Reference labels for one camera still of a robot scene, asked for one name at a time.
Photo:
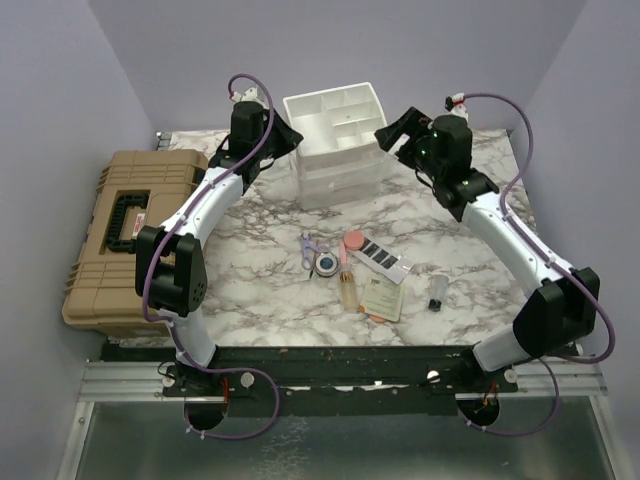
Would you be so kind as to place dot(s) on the eyeshadow palette plastic sleeve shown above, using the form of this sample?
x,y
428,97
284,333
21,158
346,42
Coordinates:
x,y
383,260

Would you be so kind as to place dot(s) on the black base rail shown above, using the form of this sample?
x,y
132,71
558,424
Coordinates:
x,y
316,381

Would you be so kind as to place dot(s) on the round blue lid jar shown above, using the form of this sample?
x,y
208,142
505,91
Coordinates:
x,y
326,265

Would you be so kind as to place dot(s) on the purple eyelash curler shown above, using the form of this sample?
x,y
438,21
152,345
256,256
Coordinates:
x,y
308,251

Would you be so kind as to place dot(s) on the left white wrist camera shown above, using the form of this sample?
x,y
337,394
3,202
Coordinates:
x,y
252,94

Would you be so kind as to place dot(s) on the tan hard tool case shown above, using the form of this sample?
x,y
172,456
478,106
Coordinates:
x,y
137,188

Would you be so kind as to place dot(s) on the frosted gold cap bottle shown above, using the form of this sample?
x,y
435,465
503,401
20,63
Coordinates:
x,y
348,290

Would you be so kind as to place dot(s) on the white makeup organizer with drawers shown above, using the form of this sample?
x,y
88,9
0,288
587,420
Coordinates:
x,y
338,160

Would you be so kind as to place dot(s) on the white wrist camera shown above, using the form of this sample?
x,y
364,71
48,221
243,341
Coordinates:
x,y
252,94
455,105

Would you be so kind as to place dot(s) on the clear vial black cap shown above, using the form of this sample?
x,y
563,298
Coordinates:
x,y
437,292

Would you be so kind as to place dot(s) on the pink round compact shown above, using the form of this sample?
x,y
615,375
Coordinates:
x,y
354,240

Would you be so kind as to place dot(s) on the cream sachet with barcode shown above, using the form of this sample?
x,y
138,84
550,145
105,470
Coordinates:
x,y
382,298

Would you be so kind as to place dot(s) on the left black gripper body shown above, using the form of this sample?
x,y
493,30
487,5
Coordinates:
x,y
264,124

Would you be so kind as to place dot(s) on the pink handled brush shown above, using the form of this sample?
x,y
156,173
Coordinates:
x,y
344,265

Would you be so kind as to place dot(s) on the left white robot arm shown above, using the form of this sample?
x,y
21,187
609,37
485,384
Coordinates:
x,y
171,275

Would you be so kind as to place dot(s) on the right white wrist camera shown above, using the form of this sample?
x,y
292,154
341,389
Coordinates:
x,y
455,105

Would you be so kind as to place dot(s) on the aluminium rail frame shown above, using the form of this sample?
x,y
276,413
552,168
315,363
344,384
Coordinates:
x,y
555,426

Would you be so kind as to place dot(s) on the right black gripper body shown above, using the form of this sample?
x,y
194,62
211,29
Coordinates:
x,y
423,158

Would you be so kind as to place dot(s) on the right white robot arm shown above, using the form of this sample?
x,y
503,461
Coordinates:
x,y
559,307

